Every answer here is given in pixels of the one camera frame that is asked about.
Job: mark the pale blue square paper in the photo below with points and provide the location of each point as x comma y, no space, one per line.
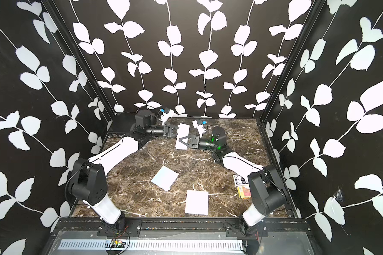
164,178

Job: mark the black aluminium briefcase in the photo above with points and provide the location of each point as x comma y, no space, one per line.
121,124

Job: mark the white square paper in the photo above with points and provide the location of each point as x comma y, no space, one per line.
197,202

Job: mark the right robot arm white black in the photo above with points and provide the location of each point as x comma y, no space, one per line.
266,186

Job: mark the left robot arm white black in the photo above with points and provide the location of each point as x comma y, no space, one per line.
88,182

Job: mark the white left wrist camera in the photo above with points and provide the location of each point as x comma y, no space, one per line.
166,114

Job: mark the light blue square paper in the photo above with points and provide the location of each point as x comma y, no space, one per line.
183,130

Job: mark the black playing card box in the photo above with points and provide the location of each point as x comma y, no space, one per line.
240,180

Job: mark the small circuit board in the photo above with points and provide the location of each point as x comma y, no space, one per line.
116,244

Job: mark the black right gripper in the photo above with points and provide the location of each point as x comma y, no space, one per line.
195,144

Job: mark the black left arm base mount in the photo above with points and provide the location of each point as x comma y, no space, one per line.
127,226

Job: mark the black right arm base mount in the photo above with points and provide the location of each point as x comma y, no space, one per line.
239,229

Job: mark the yellow red card box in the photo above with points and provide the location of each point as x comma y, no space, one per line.
244,192

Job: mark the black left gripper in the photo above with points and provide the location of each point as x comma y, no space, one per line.
168,133

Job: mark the white perforated cable duct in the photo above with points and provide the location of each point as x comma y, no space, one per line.
155,245

